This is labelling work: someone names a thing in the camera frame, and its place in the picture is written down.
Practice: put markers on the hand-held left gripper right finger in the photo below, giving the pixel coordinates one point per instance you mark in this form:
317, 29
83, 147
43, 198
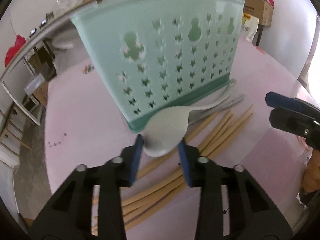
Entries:
185, 165

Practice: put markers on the bundle of wooden chopsticks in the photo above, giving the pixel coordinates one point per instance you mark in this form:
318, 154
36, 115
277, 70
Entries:
225, 130

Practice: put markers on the large cardboard box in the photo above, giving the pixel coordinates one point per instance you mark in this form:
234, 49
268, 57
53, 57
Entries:
260, 10

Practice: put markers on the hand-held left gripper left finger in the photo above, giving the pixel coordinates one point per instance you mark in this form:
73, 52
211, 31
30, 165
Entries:
136, 160

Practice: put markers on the mint green utensil basket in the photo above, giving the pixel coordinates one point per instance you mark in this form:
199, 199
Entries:
112, 42

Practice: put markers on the person's right hand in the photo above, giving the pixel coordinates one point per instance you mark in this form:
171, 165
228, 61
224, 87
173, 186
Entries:
311, 175

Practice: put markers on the clear plastic box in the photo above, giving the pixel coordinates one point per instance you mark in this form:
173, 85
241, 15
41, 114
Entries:
33, 85

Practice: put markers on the white plastic spoon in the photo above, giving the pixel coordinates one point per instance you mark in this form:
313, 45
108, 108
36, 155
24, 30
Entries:
165, 130

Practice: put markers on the white bag with yellow label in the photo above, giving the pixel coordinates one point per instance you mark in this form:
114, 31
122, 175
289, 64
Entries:
250, 27

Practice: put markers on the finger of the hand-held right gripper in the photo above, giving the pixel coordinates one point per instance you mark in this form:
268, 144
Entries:
290, 122
282, 101

